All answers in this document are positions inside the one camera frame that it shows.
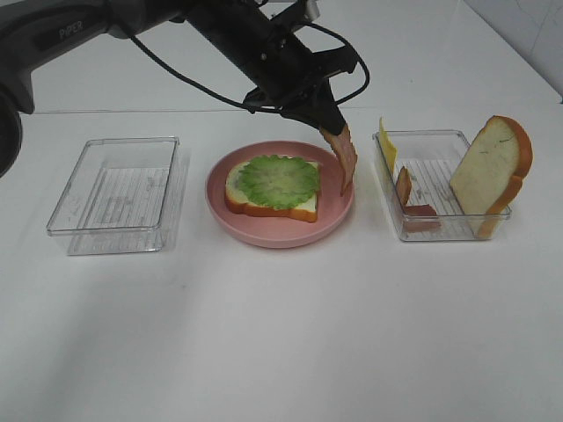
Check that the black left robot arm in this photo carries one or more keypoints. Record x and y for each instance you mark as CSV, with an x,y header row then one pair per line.
x,y
36,32

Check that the pink round plate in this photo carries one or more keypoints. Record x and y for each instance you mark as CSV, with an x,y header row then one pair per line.
x,y
281,232

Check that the bacon strip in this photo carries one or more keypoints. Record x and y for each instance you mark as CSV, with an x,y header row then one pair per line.
x,y
344,150
421,217

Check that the left clear plastic tray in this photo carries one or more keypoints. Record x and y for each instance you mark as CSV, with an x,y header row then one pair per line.
x,y
123,196

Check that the white bread slice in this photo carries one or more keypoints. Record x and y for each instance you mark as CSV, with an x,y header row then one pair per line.
x,y
237,203
491,173

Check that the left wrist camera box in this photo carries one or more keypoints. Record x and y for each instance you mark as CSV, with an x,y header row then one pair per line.
x,y
295,16

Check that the clear plastic tray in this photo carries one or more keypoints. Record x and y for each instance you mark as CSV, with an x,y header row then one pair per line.
x,y
123,196
431,156

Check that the green lettuce leaf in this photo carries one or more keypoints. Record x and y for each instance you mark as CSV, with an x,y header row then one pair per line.
x,y
278,182

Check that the yellow cheese slice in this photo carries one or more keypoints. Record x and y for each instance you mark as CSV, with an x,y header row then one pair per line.
x,y
389,150

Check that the right clear plastic tray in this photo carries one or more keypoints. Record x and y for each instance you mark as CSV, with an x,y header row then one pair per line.
x,y
431,156

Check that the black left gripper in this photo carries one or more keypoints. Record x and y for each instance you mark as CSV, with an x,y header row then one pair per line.
x,y
293,80

